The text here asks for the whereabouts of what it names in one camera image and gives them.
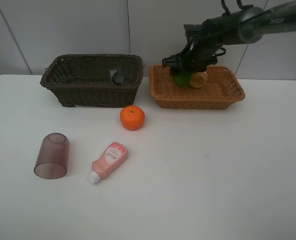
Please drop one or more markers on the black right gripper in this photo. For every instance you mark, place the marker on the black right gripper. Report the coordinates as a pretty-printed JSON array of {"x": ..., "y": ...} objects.
[{"x": 196, "y": 55}]

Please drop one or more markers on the red yellow peach toy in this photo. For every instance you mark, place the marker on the red yellow peach toy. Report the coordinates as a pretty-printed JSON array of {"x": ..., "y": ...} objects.
[{"x": 198, "y": 79}]

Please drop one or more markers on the green lime fruit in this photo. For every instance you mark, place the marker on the green lime fruit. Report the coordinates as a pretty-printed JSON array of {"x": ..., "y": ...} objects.
[{"x": 181, "y": 78}]

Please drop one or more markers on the dark green pump bottle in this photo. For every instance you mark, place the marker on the dark green pump bottle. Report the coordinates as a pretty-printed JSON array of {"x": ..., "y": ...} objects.
[{"x": 116, "y": 76}]

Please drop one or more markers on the orange tangerine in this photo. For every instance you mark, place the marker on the orange tangerine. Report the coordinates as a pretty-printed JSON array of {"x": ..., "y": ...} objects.
[{"x": 132, "y": 117}]

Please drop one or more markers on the pink squeeze bottle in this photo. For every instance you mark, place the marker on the pink squeeze bottle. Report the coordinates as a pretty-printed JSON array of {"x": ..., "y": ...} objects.
[{"x": 110, "y": 160}]

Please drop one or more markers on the translucent brown plastic cup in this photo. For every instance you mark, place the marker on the translucent brown plastic cup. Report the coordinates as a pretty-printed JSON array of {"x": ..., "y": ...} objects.
[{"x": 52, "y": 159}]

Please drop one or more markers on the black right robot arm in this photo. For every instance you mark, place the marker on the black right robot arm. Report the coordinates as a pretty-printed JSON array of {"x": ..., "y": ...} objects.
[{"x": 246, "y": 26}]

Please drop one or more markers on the light brown wicker basket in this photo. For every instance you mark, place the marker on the light brown wicker basket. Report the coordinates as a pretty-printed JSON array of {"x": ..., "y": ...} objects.
[{"x": 221, "y": 90}]

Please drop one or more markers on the dark brown wicker basket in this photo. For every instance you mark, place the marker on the dark brown wicker basket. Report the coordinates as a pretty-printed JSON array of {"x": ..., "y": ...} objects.
[{"x": 83, "y": 80}]

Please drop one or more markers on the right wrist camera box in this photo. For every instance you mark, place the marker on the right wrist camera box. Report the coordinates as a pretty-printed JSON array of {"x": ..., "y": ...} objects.
[{"x": 192, "y": 30}]

